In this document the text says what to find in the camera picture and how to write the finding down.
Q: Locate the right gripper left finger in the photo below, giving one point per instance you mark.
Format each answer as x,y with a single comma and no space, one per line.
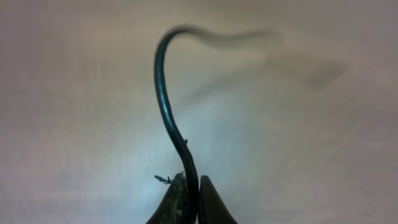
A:
173,207

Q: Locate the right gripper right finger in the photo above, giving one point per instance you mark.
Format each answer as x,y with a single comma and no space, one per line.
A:
211,209

